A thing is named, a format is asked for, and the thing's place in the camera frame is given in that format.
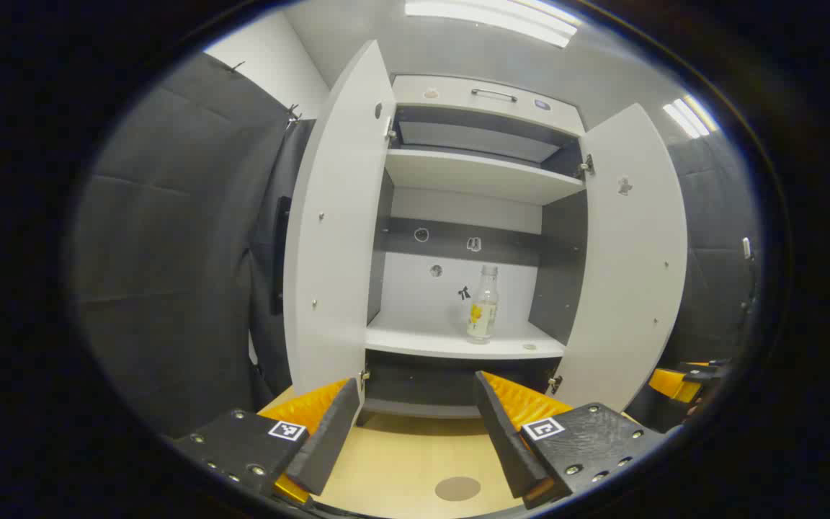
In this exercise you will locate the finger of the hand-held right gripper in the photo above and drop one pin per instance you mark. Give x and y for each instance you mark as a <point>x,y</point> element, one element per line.
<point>674,383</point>

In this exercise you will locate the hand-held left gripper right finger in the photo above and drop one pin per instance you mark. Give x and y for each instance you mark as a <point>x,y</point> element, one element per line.
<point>509,447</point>

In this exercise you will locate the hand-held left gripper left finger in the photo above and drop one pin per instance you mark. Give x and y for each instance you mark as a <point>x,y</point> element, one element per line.
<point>328,447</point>

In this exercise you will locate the round brown coaster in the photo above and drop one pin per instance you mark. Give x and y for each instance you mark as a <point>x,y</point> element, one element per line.
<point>457,489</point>

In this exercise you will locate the white cabinet door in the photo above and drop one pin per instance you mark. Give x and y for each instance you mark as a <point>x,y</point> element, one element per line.
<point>624,288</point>
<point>336,252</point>

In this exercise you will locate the clear glass bottle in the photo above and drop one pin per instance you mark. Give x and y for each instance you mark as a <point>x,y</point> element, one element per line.
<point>483,317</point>

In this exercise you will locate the white and grey cabinet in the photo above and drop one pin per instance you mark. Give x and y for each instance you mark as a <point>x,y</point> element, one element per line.
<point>458,209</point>

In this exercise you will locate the metal door hinge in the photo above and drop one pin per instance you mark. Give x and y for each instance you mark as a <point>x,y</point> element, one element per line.
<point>555,383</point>
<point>364,377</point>
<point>390,130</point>
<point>586,166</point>

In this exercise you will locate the white cabinet shelf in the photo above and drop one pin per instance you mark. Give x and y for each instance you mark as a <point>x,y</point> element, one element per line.
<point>472,174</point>
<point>429,339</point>

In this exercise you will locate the white cabinet drawer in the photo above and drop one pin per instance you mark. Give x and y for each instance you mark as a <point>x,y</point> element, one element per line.
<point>458,97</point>

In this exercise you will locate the black backdrop cloth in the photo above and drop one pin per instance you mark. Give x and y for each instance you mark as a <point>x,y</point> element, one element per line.
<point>267,346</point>

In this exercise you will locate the dark stand with white clip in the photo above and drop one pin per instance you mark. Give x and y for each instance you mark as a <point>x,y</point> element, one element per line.
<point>747,249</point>

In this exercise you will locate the dark quilted padding blanket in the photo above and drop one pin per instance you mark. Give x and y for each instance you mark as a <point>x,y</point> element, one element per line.
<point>710,216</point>
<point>170,252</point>

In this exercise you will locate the small ceiling light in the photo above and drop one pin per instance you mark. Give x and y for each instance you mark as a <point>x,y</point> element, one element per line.
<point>690,115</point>

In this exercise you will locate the long ceiling light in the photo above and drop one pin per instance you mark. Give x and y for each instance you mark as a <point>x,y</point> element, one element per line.
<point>494,18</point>

